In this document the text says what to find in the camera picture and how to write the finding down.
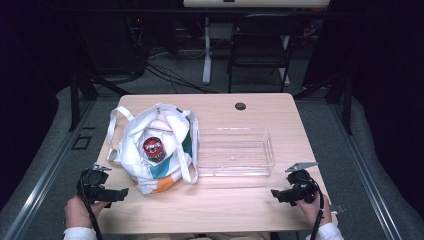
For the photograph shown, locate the black floor cables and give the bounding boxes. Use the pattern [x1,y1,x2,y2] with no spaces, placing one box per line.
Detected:
[143,62,219,95]

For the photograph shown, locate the black metal stand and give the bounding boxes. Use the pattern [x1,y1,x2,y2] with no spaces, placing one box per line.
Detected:
[67,70,132,133]
[292,70,354,136]

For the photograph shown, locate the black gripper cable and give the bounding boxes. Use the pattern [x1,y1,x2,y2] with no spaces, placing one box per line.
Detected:
[309,186,326,240]
[77,178,104,240]

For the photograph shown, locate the person's right hand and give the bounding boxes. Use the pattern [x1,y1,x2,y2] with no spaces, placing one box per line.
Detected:
[294,193,333,229]

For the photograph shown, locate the black folding chair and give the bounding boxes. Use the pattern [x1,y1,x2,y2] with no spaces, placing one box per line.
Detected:
[227,13,304,94]

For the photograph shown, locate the grey metal floor rail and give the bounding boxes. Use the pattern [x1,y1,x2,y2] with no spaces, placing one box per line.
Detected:
[2,99,98,240]
[327,99,404,240]

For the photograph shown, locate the red lidded can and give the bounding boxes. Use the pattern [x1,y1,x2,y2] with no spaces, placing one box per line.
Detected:
[142,136,168,164]

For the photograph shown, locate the white desk leg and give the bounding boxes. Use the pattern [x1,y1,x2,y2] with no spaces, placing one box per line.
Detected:
[202,16,213,86]
[280,34,292,88]

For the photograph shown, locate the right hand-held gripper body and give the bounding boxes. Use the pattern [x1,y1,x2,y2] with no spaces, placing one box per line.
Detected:
[285,161,322,205]

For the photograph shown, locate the clear plastic box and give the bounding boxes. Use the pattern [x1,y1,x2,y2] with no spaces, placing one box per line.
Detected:
[195,127,276,178]

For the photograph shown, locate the person's left hand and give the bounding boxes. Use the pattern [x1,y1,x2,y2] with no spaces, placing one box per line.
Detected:
[64,195,111,230]

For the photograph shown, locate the black horizontal frame bar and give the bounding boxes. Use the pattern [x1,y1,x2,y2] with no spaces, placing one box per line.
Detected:
[46,7,371,18]

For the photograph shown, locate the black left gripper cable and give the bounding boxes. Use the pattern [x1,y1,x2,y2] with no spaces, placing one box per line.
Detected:
[77,178,104,240]

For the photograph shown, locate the white tote bag colour patches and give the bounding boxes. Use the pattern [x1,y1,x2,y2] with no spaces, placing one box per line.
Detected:
[106,102,200,196]

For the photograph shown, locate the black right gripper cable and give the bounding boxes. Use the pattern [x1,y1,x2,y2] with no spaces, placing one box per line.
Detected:
[309,186,326,240]

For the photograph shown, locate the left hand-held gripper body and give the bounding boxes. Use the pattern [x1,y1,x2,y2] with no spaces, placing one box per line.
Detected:
[76,162,116,205]

